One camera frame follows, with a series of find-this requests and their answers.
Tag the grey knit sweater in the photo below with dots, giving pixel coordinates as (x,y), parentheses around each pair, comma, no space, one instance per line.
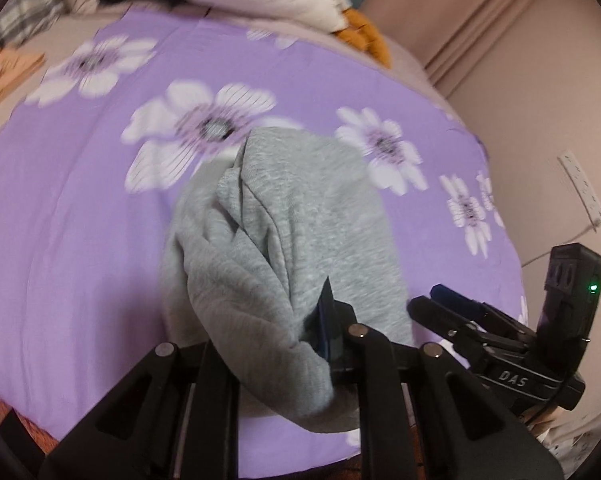
(254,239)

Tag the white power strip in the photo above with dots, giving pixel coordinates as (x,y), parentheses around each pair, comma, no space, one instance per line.
(583,187)

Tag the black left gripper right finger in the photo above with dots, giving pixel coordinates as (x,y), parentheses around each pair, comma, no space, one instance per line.
(422,415)

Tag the orange knitted garment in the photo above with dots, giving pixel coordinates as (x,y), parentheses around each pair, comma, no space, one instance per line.
(362,35)

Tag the purple floral bed sheet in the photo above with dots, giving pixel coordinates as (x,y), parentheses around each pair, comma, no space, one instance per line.
(93,159)

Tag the orange printed folded garment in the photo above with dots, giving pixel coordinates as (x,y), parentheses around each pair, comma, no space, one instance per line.
(15,68)

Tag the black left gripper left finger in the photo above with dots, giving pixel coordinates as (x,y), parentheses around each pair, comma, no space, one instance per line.
(173,416)

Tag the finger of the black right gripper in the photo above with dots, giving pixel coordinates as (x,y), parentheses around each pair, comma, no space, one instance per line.
(466,338)
(484,315)

